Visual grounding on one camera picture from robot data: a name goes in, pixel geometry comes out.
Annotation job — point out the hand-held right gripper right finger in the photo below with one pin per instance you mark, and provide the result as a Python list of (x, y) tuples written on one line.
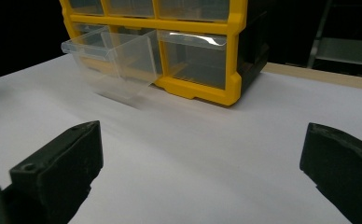
[(341, 165)]

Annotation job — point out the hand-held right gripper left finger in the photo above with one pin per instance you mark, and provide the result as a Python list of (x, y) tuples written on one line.
[(61, 165)]

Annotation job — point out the clear plastic drawer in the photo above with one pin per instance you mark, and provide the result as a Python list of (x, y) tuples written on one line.
[(197, 59), (86, 6), (131, 6), (194, 9), (126, 62)]

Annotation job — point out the metal stand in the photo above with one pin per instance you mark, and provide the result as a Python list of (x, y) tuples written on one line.
[(341, 46)]

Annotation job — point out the yellow drawer cabinet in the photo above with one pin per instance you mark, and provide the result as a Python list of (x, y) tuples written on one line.
[(201, 26)]

